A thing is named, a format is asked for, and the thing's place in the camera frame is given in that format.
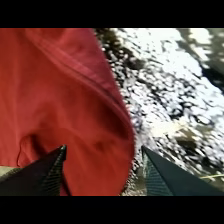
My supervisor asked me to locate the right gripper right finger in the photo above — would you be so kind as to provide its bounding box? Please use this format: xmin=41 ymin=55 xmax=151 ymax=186
xmin=141 ymin=145 xmax=224 ymax=197

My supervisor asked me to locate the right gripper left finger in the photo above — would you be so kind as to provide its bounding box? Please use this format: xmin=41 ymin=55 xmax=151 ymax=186
xmin=0 ymin=144 xmax=68 ymax=197

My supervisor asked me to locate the red garment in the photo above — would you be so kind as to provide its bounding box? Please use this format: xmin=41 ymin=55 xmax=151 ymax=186
xmin=0 ymin=27 xmax=137 ymax=197

